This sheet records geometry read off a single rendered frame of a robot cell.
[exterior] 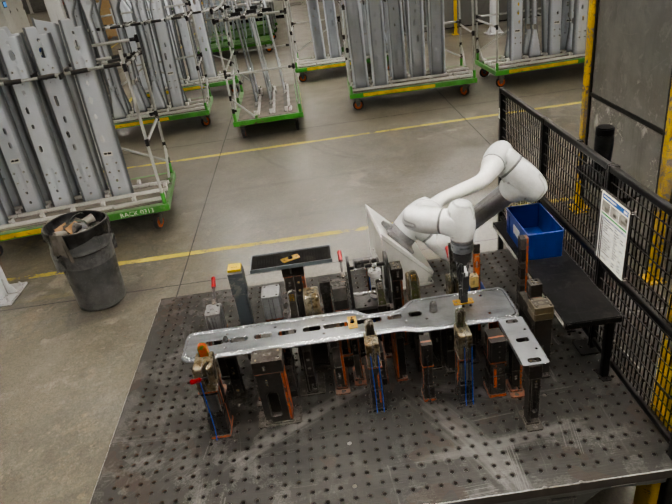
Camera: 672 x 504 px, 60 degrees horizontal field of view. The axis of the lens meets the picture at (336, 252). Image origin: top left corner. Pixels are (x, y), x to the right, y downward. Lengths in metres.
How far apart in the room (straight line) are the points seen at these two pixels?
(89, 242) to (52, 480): 1.81
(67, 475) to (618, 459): 2.78
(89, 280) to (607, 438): 3.81
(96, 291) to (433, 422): 3.26
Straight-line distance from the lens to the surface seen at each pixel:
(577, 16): 10.12
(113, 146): 6.35
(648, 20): 4.43
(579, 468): 2.31
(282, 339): 2.42
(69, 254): 4.78
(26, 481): 3.85
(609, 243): 2.46
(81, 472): 3.72
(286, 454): 2.38
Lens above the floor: 2.42
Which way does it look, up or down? 29 degrees down
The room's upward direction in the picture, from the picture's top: 8 degrees counter-clockwise
